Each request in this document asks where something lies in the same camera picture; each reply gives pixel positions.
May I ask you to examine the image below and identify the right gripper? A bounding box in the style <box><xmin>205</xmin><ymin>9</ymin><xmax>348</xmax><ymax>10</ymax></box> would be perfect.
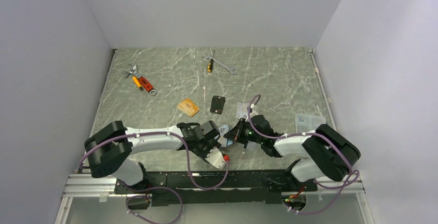
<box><xmin>224</xmin><ymin>118</ymin><xmax>264</xmax><ymax>145</ymax></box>

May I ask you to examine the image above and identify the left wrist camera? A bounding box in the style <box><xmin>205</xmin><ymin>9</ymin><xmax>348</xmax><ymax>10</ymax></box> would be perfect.
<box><xmin>205</xmin><ymin>147</ymin><xmax>226</xmax><ymax>169</ymax></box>

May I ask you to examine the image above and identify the single silver credit card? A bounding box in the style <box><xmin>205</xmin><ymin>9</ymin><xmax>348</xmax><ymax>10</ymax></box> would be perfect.
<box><xmin>243</xmin><ymin>141</ymin><xmax>258</xmax><ymax>151</ymax></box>

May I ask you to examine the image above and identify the black base frame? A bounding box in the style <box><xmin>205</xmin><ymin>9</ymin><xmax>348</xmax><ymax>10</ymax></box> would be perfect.
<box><xmin>114</xmin><ymin>169</ymin><xmax>318</xmax><ymax>206</ymax></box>

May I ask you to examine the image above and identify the orange utility knife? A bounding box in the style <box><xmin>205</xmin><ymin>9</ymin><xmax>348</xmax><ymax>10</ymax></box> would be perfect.
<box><xmin>132</xmin><ymin>76</ymin><xmax>144</xmax><ymax>91</ymax></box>

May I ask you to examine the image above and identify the gold credit card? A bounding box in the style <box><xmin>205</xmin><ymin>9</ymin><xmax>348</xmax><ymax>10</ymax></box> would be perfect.
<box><xmin>177</xmin><ymin>98</ymin><xmax>200</xmax><ymax>117</ymax></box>

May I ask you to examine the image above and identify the silver open-end wrench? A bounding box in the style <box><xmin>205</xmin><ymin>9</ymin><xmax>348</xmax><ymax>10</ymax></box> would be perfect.
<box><xmin>203</xmin><ymin>53</ymin><xmax>239</xmax><ymax>75</ymax></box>

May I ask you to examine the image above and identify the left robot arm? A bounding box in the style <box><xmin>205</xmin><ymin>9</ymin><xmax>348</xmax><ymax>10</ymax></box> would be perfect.
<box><xmin>84</xmin><ymin>121</ymin><xmax>226</xmax><ymax>193</ymax></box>

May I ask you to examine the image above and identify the aluminium rail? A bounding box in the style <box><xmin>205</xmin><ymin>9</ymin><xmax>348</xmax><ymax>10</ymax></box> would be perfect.
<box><xmin>62</xmin><ymin>170</ymin><xmax>366</xmax><ymax>199</ymax></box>

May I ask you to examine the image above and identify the clear plastic screw box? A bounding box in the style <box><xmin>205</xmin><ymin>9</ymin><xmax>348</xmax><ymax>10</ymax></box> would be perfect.
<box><xmin>295</xmin><ymin>113</ymin><xmax>327</xmax><ymax>133</ymax></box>

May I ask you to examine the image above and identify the red adjustable wrench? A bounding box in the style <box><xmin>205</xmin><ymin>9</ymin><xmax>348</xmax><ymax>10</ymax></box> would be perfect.
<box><xmin>123</xmin><ymin>64</ymin><xmax>157</xmax><ymax>95</ymax></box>

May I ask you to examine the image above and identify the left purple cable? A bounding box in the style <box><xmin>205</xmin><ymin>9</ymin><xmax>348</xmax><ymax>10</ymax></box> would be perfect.
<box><xmin>79</xmin><ymin>131</ymin><xmax>230</xmax><ymax>224</ymax></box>

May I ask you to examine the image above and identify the grey card holder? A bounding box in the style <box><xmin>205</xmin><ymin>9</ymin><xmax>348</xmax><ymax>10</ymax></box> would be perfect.
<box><xmin>218</xmin><ymin>124</ymin><xmax>234</xmax><ymax>149</ymax></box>

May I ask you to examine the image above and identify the black credit card stack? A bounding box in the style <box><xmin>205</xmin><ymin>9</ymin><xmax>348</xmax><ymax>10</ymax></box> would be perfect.
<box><xmin>210</xmin><ymin>95</ymin><xmax>226</xmax><ymax>115</ymax></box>

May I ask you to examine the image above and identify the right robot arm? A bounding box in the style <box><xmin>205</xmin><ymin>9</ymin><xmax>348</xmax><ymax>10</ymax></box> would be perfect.
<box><xmin>224</xmin><ymin>115</ymin><xmax>361</xmax><ymax>190</ymax></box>

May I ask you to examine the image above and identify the yellow black screwdriver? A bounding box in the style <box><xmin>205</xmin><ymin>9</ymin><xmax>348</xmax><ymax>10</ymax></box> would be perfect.
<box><xmin>207</xmin><ymin>59</ymin><xmax>214</xmax><ymax>72</ymax></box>

